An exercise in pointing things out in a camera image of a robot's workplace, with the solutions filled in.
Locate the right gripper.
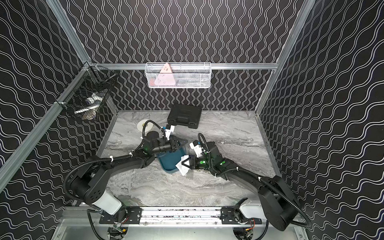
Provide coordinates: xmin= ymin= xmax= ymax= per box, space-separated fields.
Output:
xmin=181 ymin=155 xmax=214 ymax=170

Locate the white wipe cloth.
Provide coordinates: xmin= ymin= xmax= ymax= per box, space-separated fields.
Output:
xmin=176 ymin=155 xmax=190 ymax=176

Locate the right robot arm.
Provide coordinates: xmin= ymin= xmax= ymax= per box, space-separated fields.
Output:
xmin=183 ymin=133 xmax=313 ymax=231

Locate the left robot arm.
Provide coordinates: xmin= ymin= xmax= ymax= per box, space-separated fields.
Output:
xmin=63 ymin=120 xmax=188 ymax=223

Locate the teal plastic tray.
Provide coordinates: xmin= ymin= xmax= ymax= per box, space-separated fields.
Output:
xmin=156 ymin=150 xmax=187 ymax=174

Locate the black plastic tool case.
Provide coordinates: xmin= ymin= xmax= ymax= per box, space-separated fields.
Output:
xmin=167 ymin=104 xmax=203 ymax=129

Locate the white tape roll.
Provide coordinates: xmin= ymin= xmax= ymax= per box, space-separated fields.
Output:
xmin=137 ymin=119 xmax=154 ymax=133

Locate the pink triangular card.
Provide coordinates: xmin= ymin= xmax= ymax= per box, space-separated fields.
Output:
xmin=155 ymin=63 xmax=176 ymax=87

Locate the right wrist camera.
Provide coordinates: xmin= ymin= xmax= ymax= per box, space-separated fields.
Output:
xmin=190 ymin=140 xmax=203 ymax=158

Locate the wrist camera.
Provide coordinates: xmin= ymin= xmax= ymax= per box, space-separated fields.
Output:
xmin=164 ymin=124 xmax=175 ymax=140
xmin=190 ymin=140 xmax=203 ymax=158

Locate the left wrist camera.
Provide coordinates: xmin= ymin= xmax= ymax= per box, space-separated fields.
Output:
xmin=164 ymin=124 xmax=175 ymax=140

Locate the white wire basket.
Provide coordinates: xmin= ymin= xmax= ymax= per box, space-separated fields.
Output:
xmin=145 ymin=62 xmax=212 ymax=89

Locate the black wire basket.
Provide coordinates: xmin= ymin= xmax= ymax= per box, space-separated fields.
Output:
xmin=57 ymin=63 xmax=118 ymax=122

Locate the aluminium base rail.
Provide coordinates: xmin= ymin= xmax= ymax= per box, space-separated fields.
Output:
xmin=59 ymin=205 xmax=304 ymax=228

